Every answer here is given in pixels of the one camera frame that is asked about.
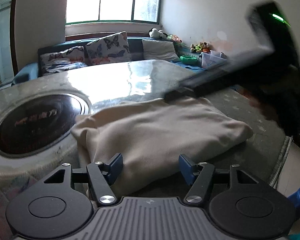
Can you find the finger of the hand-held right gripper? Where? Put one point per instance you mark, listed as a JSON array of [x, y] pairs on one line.
[[215, 80]]

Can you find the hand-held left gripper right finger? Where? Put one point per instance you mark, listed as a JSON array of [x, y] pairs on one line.
[[186, 169]]

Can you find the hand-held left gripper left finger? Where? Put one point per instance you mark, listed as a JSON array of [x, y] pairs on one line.
[[116, 167]]

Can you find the cream sweater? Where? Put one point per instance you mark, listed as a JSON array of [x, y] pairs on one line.
[[160, 132]]

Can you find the clear plastic storage box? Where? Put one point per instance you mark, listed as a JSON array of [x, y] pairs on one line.
[[212, 59]]

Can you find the green plastic bowl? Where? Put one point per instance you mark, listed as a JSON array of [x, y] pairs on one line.
[[188, 60]]

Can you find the brown and green plush toys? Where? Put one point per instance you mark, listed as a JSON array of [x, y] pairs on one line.
[[200, 47]]

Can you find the colourful plush toy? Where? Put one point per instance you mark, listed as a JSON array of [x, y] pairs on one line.
[[175, 38]]

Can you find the grey pillow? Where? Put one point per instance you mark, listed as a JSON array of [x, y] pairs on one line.
[[158, 50]]

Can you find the panda plush toy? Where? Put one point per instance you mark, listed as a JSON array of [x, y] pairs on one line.
[[157, 33]]

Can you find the blue corner sofa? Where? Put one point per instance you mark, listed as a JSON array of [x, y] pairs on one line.
[[135, 47]]

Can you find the round black induction cooktop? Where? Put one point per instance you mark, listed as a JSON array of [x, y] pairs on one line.
[[35, 125]]

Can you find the butterfly print pillow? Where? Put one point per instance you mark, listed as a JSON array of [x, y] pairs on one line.
[[62, 60], [107, 48]]

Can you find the green framed window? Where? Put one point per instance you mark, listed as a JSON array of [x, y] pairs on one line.
[[110, 0]]

